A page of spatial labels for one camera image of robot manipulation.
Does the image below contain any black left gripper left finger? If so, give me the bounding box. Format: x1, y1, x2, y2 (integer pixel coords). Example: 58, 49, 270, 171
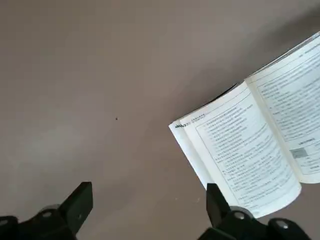
0, 181, 93, 240

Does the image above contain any paperback book with white pages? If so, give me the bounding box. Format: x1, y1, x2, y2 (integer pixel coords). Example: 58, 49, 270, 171
168, 31, 320, 220

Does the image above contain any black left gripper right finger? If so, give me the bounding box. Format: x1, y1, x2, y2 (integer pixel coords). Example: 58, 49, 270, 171
197, 183, 313, 240

